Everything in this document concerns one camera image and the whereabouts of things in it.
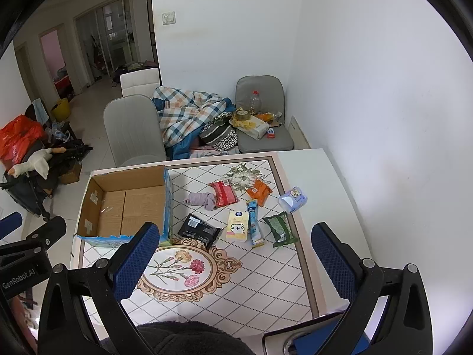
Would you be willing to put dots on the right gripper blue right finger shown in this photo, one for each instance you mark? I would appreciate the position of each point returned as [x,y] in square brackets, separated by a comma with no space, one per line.
[405,324]

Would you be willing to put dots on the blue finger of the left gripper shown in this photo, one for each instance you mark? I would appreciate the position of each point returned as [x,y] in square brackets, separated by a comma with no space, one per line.
[9,224]

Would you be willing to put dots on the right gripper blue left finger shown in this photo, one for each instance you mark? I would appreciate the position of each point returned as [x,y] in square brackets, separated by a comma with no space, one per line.
[65,326]

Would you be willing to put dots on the black snack packet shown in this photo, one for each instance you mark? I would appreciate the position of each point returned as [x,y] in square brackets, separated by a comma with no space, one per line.
[195,228]

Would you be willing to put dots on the green wipes packet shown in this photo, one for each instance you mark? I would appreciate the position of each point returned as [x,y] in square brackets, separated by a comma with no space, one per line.
[280,229]

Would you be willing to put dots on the lavender tissue pack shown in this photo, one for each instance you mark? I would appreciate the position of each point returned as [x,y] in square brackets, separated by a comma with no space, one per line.
[292,200]

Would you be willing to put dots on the purple socks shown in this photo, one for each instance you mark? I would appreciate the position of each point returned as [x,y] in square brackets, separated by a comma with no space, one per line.
[204,199]

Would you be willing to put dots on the blue tube packet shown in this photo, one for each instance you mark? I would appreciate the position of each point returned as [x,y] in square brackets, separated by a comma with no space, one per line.
[254,229]

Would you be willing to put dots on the yellow tissue pack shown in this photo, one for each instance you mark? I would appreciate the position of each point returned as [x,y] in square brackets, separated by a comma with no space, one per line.
[237,226]

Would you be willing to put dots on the orange snack packet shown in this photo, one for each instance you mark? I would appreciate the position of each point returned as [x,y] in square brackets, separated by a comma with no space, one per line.
[260,192]

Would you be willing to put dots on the red snack packet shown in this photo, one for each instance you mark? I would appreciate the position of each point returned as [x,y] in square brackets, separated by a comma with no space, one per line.
[224,193]

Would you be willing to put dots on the black stroller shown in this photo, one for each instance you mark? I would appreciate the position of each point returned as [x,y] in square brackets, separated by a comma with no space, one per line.
[30,190]

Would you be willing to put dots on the white goose plush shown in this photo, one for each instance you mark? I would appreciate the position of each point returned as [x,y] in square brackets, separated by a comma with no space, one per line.
[38,162]

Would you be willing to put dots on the small cardboard box on floor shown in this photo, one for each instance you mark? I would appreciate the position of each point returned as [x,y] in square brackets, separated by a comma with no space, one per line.
[73,175]

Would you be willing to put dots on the red plastic bag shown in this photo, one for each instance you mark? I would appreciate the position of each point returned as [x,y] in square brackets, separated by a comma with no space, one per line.
[16,139]

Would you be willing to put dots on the yellow bucket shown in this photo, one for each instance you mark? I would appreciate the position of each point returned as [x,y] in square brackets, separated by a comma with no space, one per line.
[61,111]

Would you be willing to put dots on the grey chair near table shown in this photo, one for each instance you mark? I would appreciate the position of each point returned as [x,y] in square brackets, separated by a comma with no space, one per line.
[133,131]

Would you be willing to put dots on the white chair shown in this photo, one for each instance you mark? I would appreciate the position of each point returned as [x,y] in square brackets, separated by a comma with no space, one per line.
[141,82]

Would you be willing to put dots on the plaid blanket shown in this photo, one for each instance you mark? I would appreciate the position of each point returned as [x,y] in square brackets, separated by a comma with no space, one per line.
[182,112]

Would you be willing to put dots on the pink floral cloth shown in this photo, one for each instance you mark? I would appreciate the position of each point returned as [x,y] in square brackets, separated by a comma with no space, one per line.
[209,151]

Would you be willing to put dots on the striped black hat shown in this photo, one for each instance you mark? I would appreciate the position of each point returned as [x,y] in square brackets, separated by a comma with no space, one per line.
[219,136]

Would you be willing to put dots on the yellow snack bag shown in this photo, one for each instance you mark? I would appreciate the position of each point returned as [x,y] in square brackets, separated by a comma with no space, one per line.
[252,127]

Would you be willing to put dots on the clear plastic bottle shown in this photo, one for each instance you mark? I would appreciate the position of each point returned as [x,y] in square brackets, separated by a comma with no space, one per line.
[254,103]

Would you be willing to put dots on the grey chair with clutter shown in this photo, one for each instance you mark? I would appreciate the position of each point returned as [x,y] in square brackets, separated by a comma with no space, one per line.
[272,97]

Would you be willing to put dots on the wall light switch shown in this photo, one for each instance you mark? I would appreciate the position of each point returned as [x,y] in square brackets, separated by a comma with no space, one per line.
[168,18]

